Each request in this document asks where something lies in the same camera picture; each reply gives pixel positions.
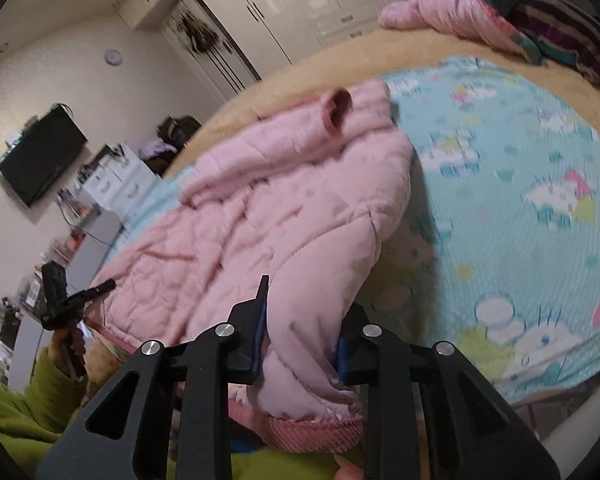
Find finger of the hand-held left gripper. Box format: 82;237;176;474
67;279;117;311

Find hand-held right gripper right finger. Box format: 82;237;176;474
336;302;561;480

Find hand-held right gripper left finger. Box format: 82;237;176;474
35;275;271;480

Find pink quilted jacket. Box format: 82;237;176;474
87;80;416;453

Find person's left forearm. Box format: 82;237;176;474
0;347;88;443

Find purple clothes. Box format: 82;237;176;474
137;141;173;159

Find person's left hand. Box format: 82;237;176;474
47;329;87;387

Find white drawer cabinet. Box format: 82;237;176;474
82;142;156;211

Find black television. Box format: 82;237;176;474
0;105;88;209

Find person's green top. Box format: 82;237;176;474
230;447;343;480

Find black bag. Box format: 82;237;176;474
156;115;202;151

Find blue cartoon printed blanket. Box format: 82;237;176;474
102;57;600;406

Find bed with tan cover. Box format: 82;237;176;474
80;25;600;441

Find white door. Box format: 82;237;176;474
160;0;263;103

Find dark hanging bags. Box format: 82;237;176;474
177;7;221;53

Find white wardrobe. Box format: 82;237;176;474
120;0;421;66

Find pink puffy coat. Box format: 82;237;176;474
378;0;546;66

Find dark striped cloth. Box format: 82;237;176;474
510;0;600;93

